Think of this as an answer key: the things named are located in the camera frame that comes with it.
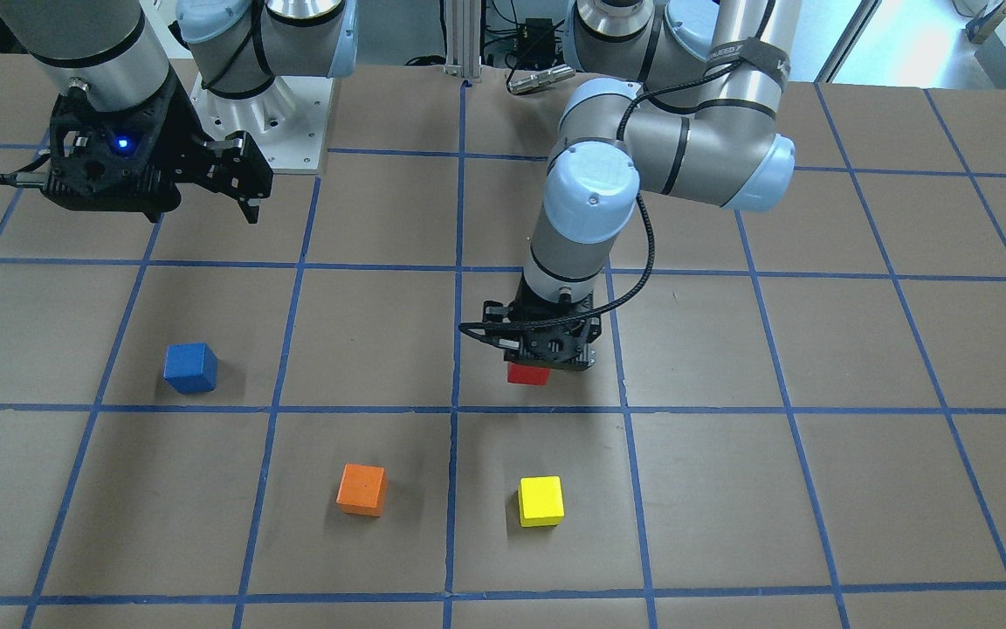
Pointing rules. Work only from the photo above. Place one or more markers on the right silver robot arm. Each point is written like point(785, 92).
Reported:
point(240, 47)

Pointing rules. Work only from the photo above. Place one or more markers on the orange wooden block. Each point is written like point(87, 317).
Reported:
point(362, 490)

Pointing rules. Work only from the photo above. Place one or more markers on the yellow wooden block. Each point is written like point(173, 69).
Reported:
point(541, 501)

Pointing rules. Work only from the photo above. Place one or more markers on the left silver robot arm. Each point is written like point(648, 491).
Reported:
point(682, 102)

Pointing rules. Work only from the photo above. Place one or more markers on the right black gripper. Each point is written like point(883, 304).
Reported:
point(175, 133)

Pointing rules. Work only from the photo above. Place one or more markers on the red wooden block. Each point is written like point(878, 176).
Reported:
point(517, 373)

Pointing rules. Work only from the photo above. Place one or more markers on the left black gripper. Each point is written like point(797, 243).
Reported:
point(493, 315)

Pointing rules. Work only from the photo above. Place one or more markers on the blue wooden block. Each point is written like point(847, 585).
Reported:
point(190, 368)

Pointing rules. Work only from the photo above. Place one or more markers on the aluminium frame post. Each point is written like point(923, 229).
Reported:
point(463, 37)

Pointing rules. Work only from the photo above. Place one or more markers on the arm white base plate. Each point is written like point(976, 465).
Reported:
point(289, 121)

